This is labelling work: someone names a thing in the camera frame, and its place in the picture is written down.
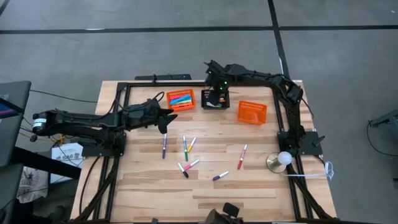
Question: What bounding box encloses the dark grey side desk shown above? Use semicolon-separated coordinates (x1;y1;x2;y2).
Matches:
0;80;32;169

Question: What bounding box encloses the orange plastic lattice basket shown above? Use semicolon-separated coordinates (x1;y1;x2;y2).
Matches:
166;88;196;112
237;100;268;125

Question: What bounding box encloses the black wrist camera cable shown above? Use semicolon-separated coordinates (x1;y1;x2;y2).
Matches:
105;91;165;118

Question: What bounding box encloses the purple cap thin white marker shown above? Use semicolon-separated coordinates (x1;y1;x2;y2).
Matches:
212;170;229;182

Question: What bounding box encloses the pink cap thin white marker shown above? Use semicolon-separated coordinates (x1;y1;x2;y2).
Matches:
183;159;200;171

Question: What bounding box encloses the black cap thin white marker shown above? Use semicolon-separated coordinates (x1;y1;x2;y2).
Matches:
177;162;190;179

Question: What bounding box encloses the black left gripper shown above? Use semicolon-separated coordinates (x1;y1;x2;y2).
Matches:
126;99;178;135

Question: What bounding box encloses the black bulky device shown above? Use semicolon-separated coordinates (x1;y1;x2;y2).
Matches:
204;202;245;224

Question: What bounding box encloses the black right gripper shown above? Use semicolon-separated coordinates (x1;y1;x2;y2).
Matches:
203;60;233;106

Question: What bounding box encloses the grey stand leg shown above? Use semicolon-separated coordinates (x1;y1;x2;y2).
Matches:
369;108;398;128

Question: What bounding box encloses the red cap thin white marker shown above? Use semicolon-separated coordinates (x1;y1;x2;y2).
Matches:
237;144;248;170

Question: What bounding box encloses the white lamp cord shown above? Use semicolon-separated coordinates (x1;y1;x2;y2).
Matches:
285;161;335;181

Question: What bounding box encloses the black plastic lattice basket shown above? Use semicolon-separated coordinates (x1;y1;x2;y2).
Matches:
201;89;231;110

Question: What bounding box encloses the black cable bundle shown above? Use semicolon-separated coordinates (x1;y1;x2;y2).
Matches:
287;164;332;221
76;154;121;222

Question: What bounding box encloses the green cap thin white marker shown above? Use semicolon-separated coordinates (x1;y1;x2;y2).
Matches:
182;135;189;162

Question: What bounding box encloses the laptop with blue screen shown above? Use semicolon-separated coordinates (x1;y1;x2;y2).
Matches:
0;98;25;119

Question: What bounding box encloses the white globe lamp brass base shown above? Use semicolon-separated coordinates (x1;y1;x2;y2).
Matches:
266;151;294;174

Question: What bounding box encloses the black diagonal stand leg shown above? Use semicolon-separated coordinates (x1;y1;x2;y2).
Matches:
12;146;82;180

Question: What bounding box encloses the thin black floor cable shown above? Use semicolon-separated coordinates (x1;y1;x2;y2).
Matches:
366;121;398;157
30;89;99;103

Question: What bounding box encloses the white printed bag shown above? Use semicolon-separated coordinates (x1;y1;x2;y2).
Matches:
16;166;49;203

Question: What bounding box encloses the black flat bar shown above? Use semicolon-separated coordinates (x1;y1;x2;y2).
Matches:
134;73;192;81

